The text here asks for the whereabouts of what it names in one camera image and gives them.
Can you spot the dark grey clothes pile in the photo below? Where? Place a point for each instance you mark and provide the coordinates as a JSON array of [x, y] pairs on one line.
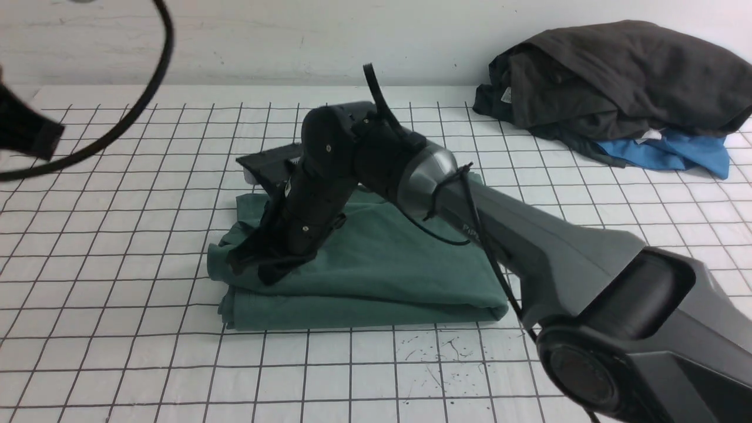
[[583, 85]]

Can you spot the green long-sleeved shirt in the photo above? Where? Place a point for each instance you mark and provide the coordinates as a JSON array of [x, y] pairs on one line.
[[377, 270]]

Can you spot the blue garment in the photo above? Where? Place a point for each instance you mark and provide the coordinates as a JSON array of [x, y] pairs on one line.
[[669, 149]]

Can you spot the white grid-patterned table cloth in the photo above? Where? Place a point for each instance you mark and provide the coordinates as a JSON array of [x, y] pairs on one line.
[[108, 314]]

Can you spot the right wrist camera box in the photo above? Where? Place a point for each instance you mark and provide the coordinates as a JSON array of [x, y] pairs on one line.
[[272, 167]]

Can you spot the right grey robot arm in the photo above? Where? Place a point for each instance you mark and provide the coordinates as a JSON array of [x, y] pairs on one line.
[[633, 332]]

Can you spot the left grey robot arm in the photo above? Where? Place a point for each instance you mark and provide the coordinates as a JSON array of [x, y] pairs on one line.
[[25, 131]]

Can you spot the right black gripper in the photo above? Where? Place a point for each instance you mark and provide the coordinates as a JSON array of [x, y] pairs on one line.
[[301, 215]]

